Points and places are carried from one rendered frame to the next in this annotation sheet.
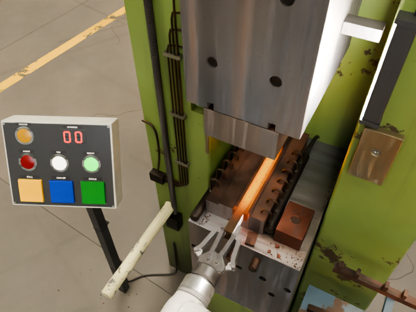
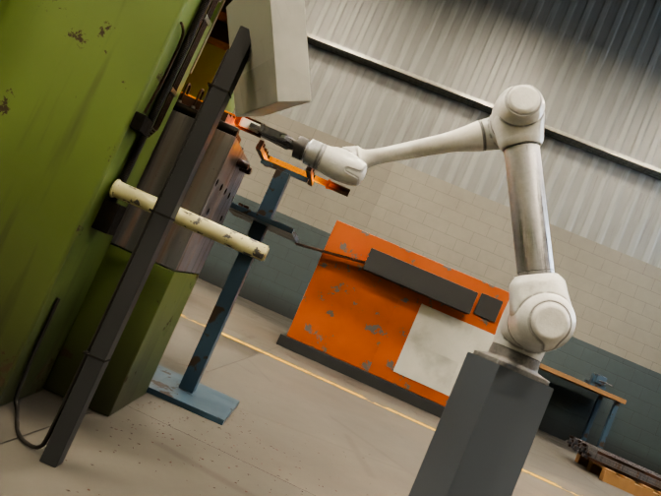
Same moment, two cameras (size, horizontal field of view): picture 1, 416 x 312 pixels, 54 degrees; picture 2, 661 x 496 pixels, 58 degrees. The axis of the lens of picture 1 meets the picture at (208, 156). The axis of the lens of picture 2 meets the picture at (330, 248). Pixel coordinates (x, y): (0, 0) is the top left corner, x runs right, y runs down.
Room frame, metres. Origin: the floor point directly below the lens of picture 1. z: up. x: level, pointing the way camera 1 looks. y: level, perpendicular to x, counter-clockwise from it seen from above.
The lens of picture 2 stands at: (1.23, 1.83, 0.59)
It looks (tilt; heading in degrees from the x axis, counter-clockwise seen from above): 4 degrees up; 241
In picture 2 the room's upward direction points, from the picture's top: 24 degrees clockwise
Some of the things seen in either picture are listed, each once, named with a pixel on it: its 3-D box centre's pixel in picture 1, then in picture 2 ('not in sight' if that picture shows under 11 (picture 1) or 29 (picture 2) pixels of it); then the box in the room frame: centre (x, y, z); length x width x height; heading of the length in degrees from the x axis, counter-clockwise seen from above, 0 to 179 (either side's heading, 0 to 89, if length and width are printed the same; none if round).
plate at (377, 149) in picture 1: (374, 155); not in sight; (0.68, -0.42, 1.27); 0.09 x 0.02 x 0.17; 61
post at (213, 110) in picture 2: (103, 234); (152, 240); (0.91, 0.45, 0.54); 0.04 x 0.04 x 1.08; 61
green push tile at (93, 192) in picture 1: (93, 192); not in sight; (0.78, 0.36, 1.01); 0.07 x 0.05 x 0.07; 86
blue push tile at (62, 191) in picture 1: (62, 190); not in sight; (0.79, 0.46, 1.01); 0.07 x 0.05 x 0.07; 86
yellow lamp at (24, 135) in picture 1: (24, 135); not in sight; (0.88, 0.56, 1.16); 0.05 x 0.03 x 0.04; 61
